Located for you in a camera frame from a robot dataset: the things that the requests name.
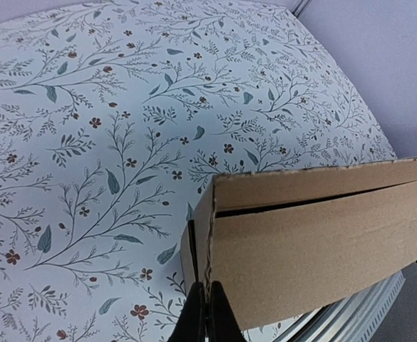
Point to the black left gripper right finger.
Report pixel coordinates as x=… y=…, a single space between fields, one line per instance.
x=222 y=325

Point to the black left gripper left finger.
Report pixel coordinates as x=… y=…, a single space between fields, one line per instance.
x=190 y=326

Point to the brown cardboard paper box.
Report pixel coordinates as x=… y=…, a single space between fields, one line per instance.
x=287 y=242

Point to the floral patterned table mat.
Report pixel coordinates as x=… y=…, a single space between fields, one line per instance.
x=115 y=116

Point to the aluminium front rail frame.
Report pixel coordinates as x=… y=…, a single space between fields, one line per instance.
x=352 y=319

